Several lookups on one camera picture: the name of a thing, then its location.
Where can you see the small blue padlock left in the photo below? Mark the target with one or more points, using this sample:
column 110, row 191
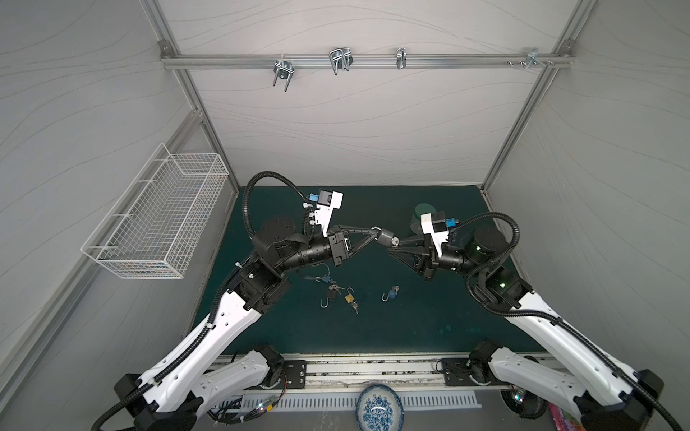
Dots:
column 326, row 278

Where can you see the white slotted cable duct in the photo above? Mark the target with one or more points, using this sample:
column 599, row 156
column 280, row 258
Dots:
column 411, row 401

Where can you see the aluminium top crossbar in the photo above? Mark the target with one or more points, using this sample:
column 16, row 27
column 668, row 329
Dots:
column 175, row 61

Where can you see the metal U-bolt clamp middle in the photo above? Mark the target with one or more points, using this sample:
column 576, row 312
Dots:
column 340, row 59

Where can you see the metal hook clamp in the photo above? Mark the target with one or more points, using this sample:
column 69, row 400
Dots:
column 401, row 58

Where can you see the metal u-bolt clamp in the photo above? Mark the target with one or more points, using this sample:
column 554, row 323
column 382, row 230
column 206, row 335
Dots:
column 340, row 59
column 283, row 71

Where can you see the blue white patterned plate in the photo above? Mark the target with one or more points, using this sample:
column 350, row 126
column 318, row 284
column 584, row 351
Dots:
column 379, row 408

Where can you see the clear jar green lid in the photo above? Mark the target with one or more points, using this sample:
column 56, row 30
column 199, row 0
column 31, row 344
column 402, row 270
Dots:
column 416, row 219

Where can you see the brass padlock with keys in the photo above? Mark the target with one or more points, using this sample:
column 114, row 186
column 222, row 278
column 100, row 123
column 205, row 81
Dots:
column 351, row 300

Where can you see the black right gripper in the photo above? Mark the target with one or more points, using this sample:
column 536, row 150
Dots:
column 429, row 259

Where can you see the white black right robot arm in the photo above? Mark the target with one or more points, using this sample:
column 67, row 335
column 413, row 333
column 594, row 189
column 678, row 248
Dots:
column 599, row 391

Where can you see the pink Fox's candy bag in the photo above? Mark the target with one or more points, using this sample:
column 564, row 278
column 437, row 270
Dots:
column 563, row 420

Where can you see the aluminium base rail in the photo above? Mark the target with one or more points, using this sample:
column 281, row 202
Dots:
column 352, row 373

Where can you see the metal bracket clamp right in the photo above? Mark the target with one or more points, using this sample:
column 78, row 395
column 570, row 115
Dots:
column 532, row 60

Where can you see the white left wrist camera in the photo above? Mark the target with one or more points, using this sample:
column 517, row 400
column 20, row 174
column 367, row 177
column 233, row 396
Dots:
column 320, row 207

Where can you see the blue padlock with keys right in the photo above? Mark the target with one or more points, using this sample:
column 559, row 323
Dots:
column 391, row 294

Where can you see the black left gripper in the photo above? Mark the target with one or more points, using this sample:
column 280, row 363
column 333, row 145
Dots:
column 337, row 243

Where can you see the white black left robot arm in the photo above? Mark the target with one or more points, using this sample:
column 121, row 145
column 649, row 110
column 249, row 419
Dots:
column 179, row 389

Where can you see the white wire basket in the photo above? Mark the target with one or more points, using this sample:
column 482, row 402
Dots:
column 153, row 229

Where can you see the metal U-bolt clamp left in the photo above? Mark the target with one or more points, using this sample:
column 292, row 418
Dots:
column 283, row 71

